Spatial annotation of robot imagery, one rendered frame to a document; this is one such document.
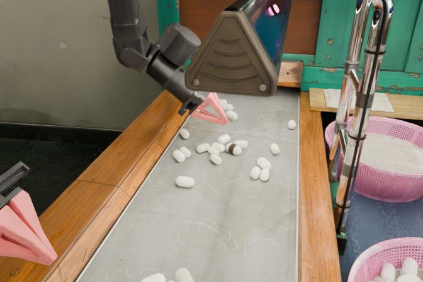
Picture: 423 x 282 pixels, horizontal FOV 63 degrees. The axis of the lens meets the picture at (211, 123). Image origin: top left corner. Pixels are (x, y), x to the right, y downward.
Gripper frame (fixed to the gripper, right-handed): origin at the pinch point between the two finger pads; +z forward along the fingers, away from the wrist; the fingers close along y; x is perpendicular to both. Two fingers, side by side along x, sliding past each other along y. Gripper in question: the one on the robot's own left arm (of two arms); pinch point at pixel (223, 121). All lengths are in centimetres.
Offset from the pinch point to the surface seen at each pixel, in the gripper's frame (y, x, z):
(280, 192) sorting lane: -13.0, -2.6, 15.3
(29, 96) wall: 109, 132, -82
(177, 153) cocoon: -6.5, 10.0, -3.2
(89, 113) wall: 112, 114, -45
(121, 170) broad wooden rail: -15.9, 15.0, -10.3
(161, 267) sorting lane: -34.3, 7.5, 2.7
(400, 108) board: 26, -24, 36
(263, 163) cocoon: -6.3, -1.6, 11.1
